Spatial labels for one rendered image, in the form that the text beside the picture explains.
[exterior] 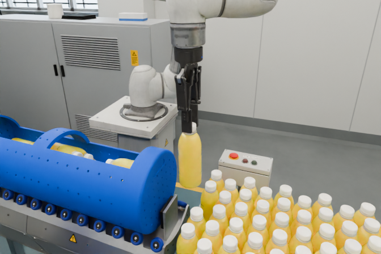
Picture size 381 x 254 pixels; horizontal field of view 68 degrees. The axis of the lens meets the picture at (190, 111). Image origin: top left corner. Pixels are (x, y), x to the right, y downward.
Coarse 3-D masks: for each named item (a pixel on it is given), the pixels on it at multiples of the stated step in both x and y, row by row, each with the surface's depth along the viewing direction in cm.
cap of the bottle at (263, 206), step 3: (258, 201) 91; (261, 201) 91; (264, 201) 91; (258, 204) 90; (261, 204) 90; (264, 204) 90; (267, 204) 90; (258, 207) 90; (261, 207) 89; (264, 207) 89; (267, 207) 89; (261, 210) 89; (264, 210) 89; (267, 210) 89
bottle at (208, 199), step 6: (204, 192) 100; (210, 192) 98; (216, 192) 100; (204, 198) 99; (210, 198) 98; (216, 198) 99; (204, 204) 100; (210, 204) 99; (204, 210) 101; (210, 210) 100; (204, 216) 102
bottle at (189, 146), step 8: (184, 136) 81; (192, 136) 81; (184, 144) 81; (192, 144) 80; (200, 144) 82; (184, 152) 81; (192, 152) 81; (200, 152) 83; (184, 160) 82; (192, 160) 82; (200, 160) 84; (184, 168) 83; (192, 168) 83; (200, 168) 85; (184, 176) 84; (192, 176) 84; (200, 176) 86; (184, 184) 85; (192, 184) 85
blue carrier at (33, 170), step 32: (0, 128) 131; (64, 128) 112; (0, 160) 103; (32, 160) 98; (64, 160) 95; (96, 160) 92; (160, 160) 93; (32, 192) 101; (64, 192) 93; (96, 192) 89; (128, 192) 85; (160, 192) 97; (128, 224) 88
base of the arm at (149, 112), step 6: (126, 108) 172; (132, 108) 165; (138, 108) 162; (144, 108) 162; (150, 108) 164; (156, 108) 169; (126, 114) 164; (132, 114) 164; (138, 114) 163; (144, 114) 163; (150, 114) 163
